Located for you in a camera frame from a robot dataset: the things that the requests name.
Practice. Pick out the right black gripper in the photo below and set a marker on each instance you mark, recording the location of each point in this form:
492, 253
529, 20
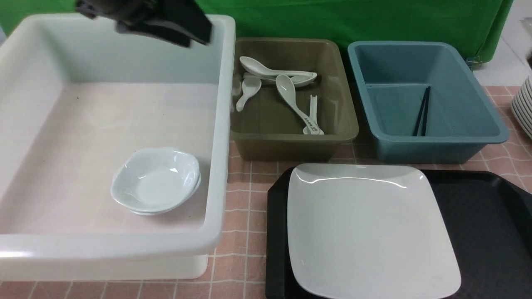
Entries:
177, 21

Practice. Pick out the white spoon with lettering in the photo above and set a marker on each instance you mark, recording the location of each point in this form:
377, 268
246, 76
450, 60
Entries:
286, 89

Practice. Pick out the white bowl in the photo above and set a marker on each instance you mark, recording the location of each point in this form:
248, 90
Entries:
147, 161
183, 203

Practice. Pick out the black chopstick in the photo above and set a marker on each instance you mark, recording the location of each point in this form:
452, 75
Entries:
419, 117
426, 108

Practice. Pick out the white square plate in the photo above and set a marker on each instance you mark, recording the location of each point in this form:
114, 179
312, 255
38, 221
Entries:
368, 232

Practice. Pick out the white spoon top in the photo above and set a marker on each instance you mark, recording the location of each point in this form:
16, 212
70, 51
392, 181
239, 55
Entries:
255, 67

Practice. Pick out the white spoon left small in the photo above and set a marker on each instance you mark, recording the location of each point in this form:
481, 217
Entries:
250, 87

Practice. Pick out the olive green plastic bin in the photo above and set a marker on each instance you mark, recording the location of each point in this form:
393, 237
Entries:
267, 129

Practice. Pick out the large white plastic bin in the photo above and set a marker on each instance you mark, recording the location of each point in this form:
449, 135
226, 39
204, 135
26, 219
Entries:
77, 100

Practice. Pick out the white spoon right side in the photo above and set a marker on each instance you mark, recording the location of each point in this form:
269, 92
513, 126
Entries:
313, 114

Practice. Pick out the pink checkered tablecloth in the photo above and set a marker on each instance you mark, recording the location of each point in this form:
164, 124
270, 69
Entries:
236, 268

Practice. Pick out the blue plastic bin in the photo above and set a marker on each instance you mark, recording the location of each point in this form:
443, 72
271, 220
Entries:
391, 78

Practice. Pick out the green cloth backdrop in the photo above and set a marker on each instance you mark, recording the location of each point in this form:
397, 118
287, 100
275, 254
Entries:
471, 26

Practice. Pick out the stack of white plates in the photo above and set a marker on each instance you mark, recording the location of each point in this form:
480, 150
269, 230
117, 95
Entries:
521, 106

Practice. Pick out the black plastic tray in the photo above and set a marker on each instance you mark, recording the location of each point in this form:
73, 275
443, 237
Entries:
488, 218

